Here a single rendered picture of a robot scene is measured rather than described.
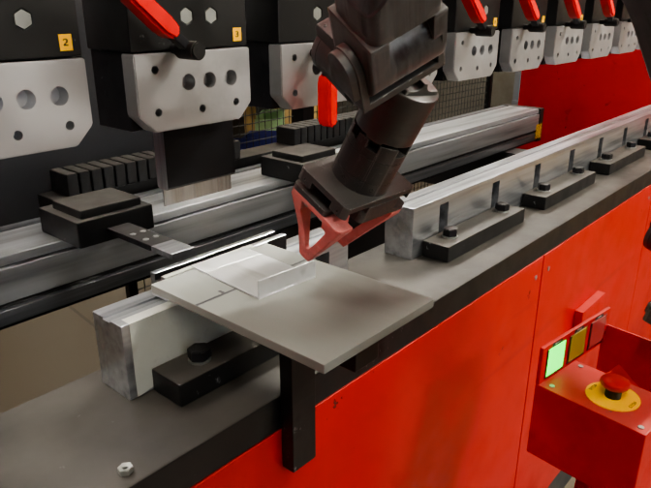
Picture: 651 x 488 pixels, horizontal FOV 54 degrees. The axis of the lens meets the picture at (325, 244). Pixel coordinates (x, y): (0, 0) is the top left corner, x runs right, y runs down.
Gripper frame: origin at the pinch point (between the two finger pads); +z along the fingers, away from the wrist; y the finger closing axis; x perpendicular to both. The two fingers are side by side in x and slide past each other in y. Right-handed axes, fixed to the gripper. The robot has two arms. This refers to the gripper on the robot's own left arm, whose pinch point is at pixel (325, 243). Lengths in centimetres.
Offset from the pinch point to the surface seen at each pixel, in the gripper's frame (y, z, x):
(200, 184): 0.8, 7.0, -18.5
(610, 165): -125, 21, -3
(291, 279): -0.2, 7.6, -2.0
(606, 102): -214, 35, -34
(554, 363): -37.2, 17.5, 23.0
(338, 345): 6.0, 2.3, 9.4
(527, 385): -71, 50, 22
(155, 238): 1.7, 19.6, -22.4
